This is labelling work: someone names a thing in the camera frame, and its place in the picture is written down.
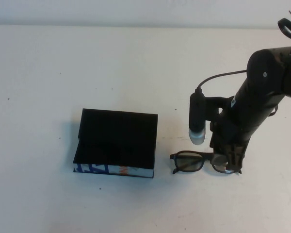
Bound right wrist camera black silver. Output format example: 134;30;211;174
188;90;207;146

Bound right camera mount bracket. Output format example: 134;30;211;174
203;96;231;122

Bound black framed glasses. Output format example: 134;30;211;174
169;150;243;175

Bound flat black strap loop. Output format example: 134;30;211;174
268;104;280;117

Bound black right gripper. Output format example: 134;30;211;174
209;108;258;174

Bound right camera black cable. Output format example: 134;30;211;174
197;18;291;95

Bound black glasses case patterned side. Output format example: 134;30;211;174
72;108;159;180

